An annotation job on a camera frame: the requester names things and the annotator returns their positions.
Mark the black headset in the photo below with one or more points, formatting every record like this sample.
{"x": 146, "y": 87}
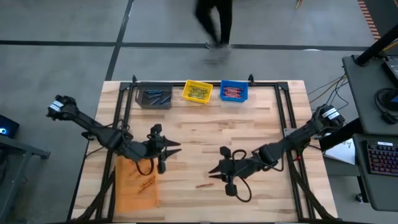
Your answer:
{"x": 387, "y": 104}

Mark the person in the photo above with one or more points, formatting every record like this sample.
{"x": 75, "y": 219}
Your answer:
{"x": 217, "y": 25}

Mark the orange striped floor strip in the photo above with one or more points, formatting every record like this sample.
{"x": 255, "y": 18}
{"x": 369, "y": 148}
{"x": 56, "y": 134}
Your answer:
{"x": 368, "y": 18}

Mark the white paper sheet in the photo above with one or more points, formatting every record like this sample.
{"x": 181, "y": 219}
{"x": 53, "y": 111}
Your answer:
{"x": 342, "y": 152}

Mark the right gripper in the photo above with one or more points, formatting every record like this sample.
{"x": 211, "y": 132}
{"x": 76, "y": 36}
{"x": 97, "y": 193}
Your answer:
{"x": 239, "y": 168}

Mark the black box blue light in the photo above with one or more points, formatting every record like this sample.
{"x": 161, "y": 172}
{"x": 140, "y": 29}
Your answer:
{"x": 7, "y": 127}

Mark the black laptop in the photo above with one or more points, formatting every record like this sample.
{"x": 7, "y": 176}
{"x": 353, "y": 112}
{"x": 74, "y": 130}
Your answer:
{"x": 392, "y": 67}

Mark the grey plastic bin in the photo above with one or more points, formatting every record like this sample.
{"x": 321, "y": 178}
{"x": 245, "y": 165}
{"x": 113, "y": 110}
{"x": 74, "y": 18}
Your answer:
{"x": 140, "y": 102}

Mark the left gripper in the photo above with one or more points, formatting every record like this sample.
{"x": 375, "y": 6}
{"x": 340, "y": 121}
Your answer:
{"x": 155, "y": 147}

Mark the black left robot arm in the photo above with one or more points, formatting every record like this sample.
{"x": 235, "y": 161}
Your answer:
{"x": 93, "y": 130}

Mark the yellow plastic basket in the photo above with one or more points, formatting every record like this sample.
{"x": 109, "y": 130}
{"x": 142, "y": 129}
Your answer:
{"x": 202, "y": 84}

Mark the grey metal bench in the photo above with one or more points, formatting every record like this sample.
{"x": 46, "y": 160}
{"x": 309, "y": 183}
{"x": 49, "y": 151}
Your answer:
{"x": 15, "y": 168}

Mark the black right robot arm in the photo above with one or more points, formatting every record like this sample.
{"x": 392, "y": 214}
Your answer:
{"x": 298, "y": 137}

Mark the black pole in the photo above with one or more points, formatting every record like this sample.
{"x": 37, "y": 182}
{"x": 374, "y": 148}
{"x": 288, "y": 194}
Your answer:
{"x": 376, "y": 46}

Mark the blue plastic basket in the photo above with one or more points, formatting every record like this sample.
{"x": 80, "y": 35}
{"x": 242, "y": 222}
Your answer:
{"x": 234, "y": 83}

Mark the backlit keyboard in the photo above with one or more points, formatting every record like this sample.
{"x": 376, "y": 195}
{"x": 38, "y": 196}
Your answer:
{"x": 384, "y": 158}

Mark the yellow stick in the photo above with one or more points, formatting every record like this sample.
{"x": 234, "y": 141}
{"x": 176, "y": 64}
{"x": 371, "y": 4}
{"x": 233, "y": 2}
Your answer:
{"x": 299, "y": 3}

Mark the black aluminium table frame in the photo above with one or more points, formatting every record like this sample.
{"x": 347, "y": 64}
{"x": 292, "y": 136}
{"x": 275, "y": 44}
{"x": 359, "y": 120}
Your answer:
{"x": 264, "y": 84}

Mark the orange translucent bin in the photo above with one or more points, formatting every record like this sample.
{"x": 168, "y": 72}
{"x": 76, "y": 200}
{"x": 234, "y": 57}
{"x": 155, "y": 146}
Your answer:
{"x": 136, "y": 199}

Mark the grey side desk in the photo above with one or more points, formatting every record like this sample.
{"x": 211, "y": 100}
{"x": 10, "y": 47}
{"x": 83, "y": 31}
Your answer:
{"x": 360, "y": 93}

